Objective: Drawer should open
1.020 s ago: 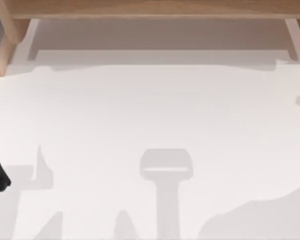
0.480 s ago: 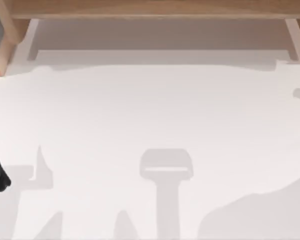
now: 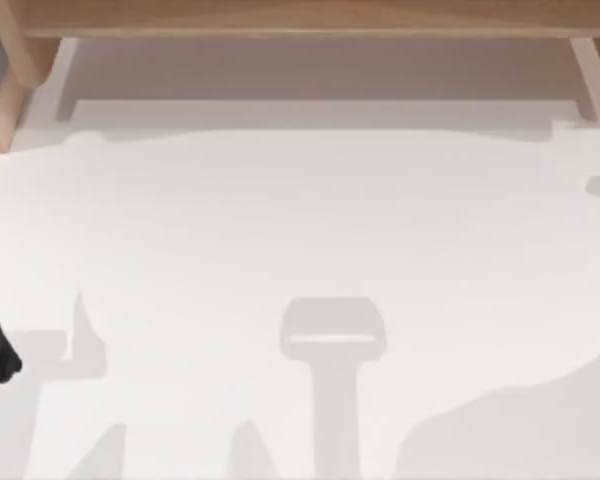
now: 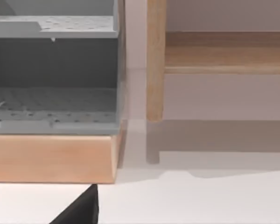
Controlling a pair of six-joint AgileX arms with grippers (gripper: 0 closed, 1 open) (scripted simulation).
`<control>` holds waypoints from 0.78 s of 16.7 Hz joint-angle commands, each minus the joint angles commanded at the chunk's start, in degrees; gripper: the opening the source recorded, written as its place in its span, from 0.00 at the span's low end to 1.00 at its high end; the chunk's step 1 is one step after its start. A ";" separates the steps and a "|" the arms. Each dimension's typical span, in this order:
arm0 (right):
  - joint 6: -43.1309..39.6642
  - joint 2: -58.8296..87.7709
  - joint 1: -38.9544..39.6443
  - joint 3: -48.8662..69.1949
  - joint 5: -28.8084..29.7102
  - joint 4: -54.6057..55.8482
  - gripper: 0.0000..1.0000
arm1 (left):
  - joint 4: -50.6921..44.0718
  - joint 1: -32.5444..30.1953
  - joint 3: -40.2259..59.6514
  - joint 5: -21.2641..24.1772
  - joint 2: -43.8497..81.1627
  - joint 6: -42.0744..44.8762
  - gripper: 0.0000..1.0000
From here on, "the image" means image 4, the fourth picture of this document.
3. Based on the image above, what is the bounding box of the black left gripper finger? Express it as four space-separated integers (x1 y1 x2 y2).
49 183 100 224

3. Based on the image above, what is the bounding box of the pale wooden drawer front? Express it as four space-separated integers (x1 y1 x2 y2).
0 120 128 184

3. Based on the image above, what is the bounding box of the grey pierced drawer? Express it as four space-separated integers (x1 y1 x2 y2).
0 0 126 136

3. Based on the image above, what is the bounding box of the wooden open shelf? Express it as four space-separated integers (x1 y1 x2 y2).
146 0 280 123

